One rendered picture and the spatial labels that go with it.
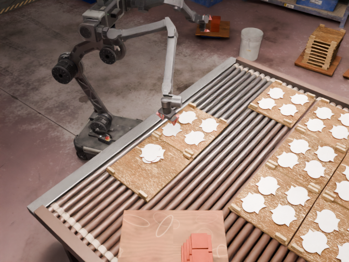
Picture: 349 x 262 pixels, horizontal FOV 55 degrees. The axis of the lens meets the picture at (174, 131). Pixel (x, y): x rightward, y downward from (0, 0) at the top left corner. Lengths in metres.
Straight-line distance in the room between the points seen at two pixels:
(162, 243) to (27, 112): 2.91
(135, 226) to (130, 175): 0.42
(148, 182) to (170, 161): 0.20
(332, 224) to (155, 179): 0.99
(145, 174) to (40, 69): 3.17
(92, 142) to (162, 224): 1.73
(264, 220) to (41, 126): 2.77
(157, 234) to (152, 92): 2.72
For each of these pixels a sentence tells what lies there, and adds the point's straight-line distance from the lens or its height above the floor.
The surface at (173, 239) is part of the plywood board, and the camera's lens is 1.67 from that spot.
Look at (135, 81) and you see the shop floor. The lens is 4.39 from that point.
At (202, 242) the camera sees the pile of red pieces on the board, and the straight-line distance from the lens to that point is 1.47.
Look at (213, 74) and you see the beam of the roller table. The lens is 2.88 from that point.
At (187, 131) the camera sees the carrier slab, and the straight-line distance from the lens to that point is 2.28.
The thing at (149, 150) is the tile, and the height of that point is 0.96.
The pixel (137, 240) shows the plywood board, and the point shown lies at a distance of 1.67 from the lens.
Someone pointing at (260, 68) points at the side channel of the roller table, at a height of 0.95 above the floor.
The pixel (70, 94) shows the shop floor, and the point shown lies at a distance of 4.33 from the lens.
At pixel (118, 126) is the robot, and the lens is 3.35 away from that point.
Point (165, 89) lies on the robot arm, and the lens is 2.04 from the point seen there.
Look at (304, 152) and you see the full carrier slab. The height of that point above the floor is 0.95.
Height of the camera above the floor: 2.51
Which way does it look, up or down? 43 degrees down
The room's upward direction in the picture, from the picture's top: straight up
